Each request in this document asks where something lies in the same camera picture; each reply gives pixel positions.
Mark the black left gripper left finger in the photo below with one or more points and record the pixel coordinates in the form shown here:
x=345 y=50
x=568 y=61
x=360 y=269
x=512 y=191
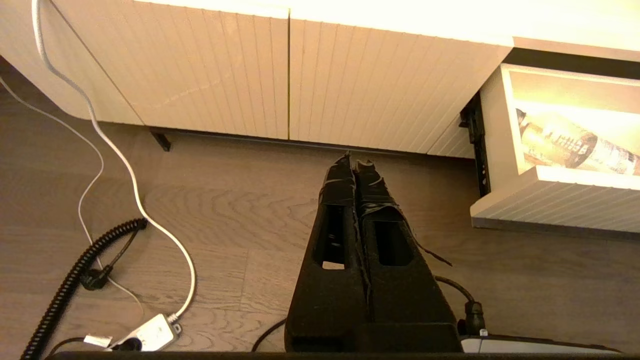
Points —
x=330 y=300

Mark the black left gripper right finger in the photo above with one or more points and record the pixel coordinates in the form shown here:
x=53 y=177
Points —
x=410 y=300

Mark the white slatted drawer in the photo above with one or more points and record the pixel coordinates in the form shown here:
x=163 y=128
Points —
x=550 y=205

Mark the clear plastic water bottle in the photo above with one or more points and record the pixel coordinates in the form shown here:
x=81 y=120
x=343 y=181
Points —
x=570 y=142

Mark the long white tv cabinet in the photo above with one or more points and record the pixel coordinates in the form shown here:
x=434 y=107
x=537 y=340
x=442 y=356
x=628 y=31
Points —
x=200 y=65

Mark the white power strip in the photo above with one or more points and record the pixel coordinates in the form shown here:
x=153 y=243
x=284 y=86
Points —
x=152 y=332

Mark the black plug in adapter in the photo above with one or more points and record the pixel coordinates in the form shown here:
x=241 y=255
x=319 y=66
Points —
x=131 y=344

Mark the small white tag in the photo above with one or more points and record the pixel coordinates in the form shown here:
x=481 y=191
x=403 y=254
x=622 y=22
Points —
x=97 y=340

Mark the black drawer slide rail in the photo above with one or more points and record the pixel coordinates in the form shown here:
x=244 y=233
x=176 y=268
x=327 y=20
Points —
x=481 y=150

